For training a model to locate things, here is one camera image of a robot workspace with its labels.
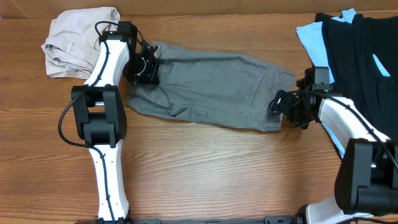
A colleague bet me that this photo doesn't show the grey shorts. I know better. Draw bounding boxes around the grey shorts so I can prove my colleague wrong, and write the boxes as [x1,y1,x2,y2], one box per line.
[126,42,295,132]

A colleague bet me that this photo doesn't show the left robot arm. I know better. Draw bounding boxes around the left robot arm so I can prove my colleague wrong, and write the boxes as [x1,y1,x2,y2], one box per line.
[67,21,159,223]

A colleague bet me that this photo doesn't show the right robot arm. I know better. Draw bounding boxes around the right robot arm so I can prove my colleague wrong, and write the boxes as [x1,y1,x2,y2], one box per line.
[264,67,397,224]

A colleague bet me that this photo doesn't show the beige folded shorts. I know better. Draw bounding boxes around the beige folded shorts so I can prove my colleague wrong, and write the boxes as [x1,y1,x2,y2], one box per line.
[41,7,121,80]

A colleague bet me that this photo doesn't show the black and blue garment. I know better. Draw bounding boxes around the black and blue garment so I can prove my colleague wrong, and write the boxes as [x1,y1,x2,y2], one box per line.
[296,9,397,141]

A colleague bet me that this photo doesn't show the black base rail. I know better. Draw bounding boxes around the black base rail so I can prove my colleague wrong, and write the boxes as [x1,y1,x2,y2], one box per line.
[78,213,307,224]

